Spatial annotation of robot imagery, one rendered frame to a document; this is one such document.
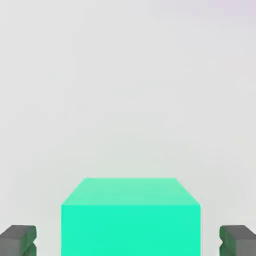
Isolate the small green cube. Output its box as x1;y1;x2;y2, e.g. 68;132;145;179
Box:
60;177;202;256

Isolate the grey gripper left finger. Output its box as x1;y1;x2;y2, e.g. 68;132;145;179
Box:
0;224;38;256

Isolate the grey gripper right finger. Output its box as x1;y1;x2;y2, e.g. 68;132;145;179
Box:
219;224;256;256

